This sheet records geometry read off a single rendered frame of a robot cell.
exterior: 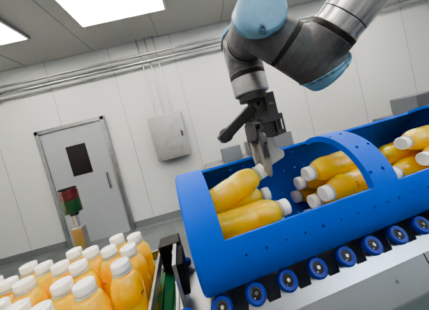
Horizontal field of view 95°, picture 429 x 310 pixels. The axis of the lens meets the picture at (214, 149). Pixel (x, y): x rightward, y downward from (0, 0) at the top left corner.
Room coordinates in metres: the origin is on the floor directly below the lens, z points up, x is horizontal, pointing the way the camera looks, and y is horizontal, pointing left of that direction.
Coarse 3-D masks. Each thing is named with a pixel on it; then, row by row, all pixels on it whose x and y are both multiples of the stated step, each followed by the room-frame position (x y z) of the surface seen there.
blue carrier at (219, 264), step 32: (352, 128) 0.63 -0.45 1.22; (384, 128) 0.71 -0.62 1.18; (288, 160) 0.65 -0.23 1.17; (352, 160) 0.45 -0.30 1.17; (384, 160) 0.44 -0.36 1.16; (192, 192) 0.40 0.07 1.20; (288, 192) 0.67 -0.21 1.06; (384, 192) 0.41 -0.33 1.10; (416, 192) 0.43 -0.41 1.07; (192, 224) 0.36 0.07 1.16; (288, 224) 0.37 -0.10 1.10; (320, 224) 0.39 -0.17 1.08; (352, 224) 0.40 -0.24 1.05; (384, 224) 0.44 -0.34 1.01; (192, 256) 0.35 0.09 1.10; (224, 256) 0.35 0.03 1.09; (256, 256) 0.36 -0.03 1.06; (288, 256) 0.39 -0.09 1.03; (224, 288) 0.38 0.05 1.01
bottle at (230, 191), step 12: (252, 168) 0.51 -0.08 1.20; (228, 180) 0.49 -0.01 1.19; (240, 180) 0.48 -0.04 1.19; (252, 180) 0.48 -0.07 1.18; (216, 192) 0.47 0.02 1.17; (228, 192) 0.47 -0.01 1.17; (240, 192) 0.47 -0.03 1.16; (252, 192) 0.49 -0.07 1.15; (216, 204) 0.46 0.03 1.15; (228, 204) 0.46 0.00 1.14
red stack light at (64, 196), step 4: (76, 188) 0.77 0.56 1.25; (64, 192) 0.73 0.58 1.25; (68, 192) 0.74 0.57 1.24; (72, 192) 0.75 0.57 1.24; (76, 192) 0.76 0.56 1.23; (60, 196) 0.73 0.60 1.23; (64, 196) 0.73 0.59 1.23; (68, 196) 0.74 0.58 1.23; (72, 196) 0.74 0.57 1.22; (76, 196) 0.76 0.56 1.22; (60, 200) 0.73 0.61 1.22; (64, 200) 0.73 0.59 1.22; (68, 200) 0.73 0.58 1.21
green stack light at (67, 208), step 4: (72, 200) 0.74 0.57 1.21; (76, 200) 0.75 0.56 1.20; (80, 200) 0.77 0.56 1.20; (64, 204) 0.73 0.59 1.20; (68, 204) 0.73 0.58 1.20; (72, 204) 0.74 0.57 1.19; (76, 204) 0.75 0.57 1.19; (80, 204) 0.77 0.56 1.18; (64, 208) 0.73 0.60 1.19; (68, 208) 0.73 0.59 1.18; (72, 208) 0.74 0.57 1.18; (76, 208) 0.74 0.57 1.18; (80, 208) 0.76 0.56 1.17; (64, 212) 0.73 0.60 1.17; (68, 212) 0.73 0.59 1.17; (72, 212) 0.73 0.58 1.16
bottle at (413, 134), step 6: (420, 126) 0.62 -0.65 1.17; (426, 126) 0.60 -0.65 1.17; (408, 132) 0.60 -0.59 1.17; (414, 132) 0.59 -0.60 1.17; (420, 132) 0.58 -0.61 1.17; (426, 132) 0.58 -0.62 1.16; (414, 138) 0.58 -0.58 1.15; (420, 138) 0.57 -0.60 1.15; (426, 138) 0.57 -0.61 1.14; (414, 144) 0.58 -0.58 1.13; (420, 144) 0.57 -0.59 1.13; (426, 144) 0.57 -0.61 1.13
